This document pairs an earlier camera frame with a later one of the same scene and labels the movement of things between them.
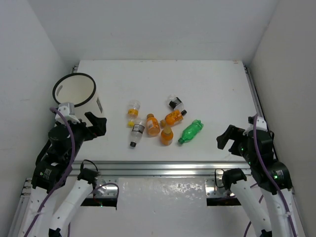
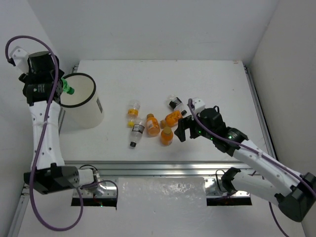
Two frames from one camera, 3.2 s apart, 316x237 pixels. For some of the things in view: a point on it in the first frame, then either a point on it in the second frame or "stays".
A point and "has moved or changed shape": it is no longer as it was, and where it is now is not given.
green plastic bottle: [190, 131] has moved or changed shape
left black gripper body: [87, 129] to [58, 84]
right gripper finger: [229, 132] to [184, 123]
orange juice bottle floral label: [173, 118] stays
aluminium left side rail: [15, 225] stays
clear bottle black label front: [137, 131] stays
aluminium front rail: [160, 169] stays
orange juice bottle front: [167, 136] stays
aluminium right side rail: [257, 101] stays
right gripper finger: [222, 139] to [180, 132]
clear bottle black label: [176, 103] stays
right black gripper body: [239, 145] to [196, 130]
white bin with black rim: [79, 91] stays
